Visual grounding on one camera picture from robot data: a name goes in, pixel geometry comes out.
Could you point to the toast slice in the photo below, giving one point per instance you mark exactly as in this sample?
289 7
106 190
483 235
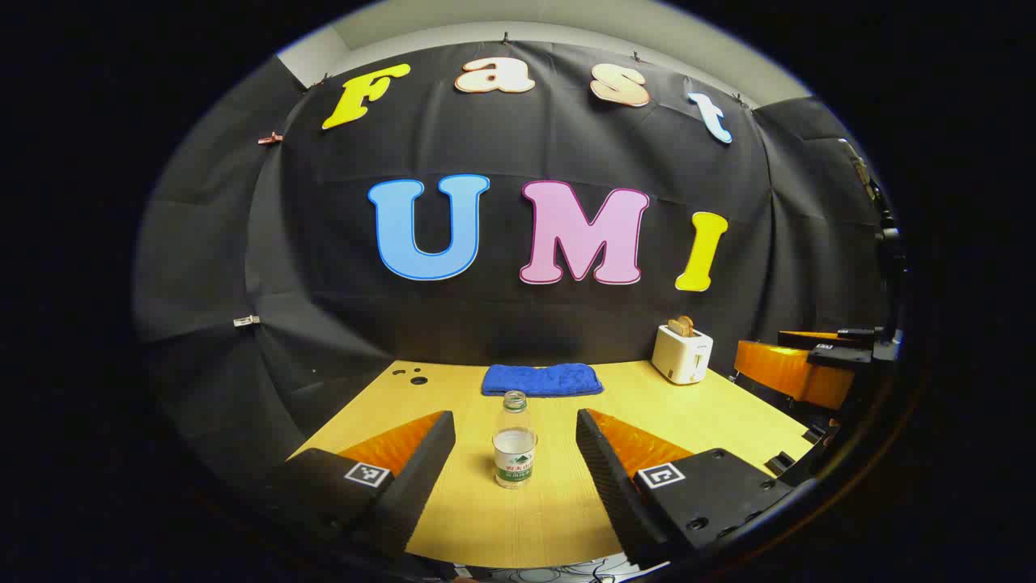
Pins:
675 329
688 324

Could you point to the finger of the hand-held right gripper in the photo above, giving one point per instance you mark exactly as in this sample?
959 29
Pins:
809 335
789 372

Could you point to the folded blue towel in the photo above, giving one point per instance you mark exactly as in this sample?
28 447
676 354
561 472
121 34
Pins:
542 380

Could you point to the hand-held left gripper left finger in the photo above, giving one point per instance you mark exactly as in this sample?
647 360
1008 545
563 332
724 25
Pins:
421 478

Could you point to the clear plastic water bottle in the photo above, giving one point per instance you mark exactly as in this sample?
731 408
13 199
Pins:
515 453

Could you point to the black metal stand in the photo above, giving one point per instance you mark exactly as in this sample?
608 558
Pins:
890 243

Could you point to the white toaster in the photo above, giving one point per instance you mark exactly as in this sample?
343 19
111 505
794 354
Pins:
680 356

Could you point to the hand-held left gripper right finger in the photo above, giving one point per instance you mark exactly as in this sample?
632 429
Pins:
607 470

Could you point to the white clip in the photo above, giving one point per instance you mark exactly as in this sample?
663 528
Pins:
246 321

